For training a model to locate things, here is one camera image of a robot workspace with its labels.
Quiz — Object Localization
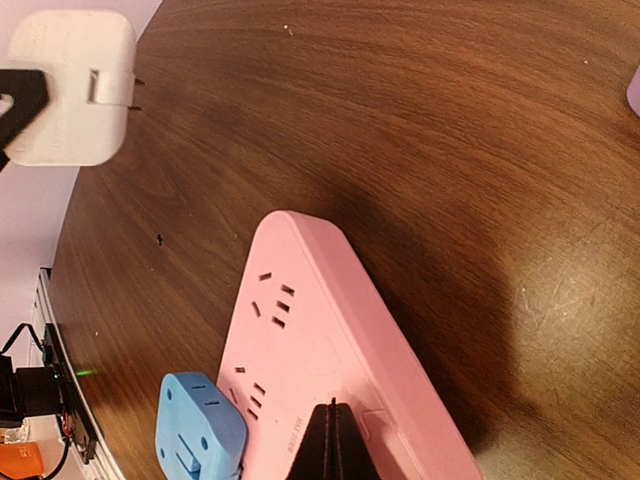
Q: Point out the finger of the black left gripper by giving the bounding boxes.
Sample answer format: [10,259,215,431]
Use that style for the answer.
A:
[1,69,49,169]

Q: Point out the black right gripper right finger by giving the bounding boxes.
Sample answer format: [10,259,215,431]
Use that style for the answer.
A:
[333,402,380,480]

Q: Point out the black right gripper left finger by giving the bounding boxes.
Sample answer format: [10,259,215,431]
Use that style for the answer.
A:
[287,401,334,480]

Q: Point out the white square plug adapter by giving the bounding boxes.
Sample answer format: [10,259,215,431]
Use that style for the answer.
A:
[2,10,138,167]

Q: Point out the pink triangular power socket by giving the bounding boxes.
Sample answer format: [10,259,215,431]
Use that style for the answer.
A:
[217,211,481,479]

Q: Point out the blue square plug adapter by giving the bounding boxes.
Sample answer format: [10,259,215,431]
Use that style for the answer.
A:
[155,372,248,480]

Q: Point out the purple power strip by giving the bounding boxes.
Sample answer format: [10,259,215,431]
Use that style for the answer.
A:
[626,66,640,116]

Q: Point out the aluminium front frame rail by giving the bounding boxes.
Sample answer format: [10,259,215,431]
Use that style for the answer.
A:
[33,268,124,479]

